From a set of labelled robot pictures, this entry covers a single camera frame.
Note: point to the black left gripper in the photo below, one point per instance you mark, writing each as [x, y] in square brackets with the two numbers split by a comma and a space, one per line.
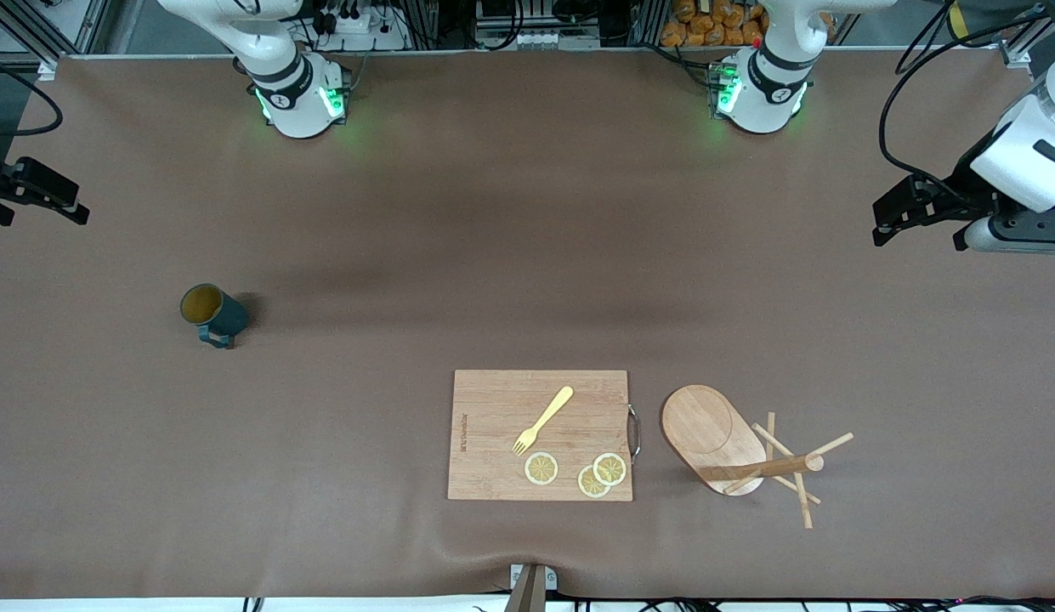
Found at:
[961, 192]

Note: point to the dark green cup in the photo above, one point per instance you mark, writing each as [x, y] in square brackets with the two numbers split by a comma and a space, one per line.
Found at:
[225, 314]

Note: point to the wooden cup rack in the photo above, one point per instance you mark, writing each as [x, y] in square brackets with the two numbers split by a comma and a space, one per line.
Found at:
[706, 425]

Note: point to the background electronics rack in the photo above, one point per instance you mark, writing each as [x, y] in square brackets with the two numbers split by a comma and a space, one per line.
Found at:
[536, 38]

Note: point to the orange snack pile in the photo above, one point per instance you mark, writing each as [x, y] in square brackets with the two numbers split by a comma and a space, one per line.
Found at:
[714, 25]

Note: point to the white power strip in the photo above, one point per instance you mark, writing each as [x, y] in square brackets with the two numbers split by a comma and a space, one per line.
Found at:
[357, 24]

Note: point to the brown table mat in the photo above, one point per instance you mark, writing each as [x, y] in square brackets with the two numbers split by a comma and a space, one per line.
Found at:
[323, 425]

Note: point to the lemon slice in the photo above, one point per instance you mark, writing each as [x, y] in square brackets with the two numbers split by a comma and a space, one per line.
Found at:
[541, 468]
[610, 468]
[587, 485]

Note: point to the yellow plastic fork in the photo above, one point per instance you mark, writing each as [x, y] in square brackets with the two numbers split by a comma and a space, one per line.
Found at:
[544, 418]

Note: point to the wooden cutting board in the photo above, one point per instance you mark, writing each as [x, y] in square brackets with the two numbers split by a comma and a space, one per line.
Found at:
[493, 408]

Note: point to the aluminium frame post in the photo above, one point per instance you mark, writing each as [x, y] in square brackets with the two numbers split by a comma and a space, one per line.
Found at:
[1016, 53]
[59, 34]

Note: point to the grey metal clamp bracket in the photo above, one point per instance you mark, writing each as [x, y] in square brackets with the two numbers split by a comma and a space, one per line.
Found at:
[531, 591]

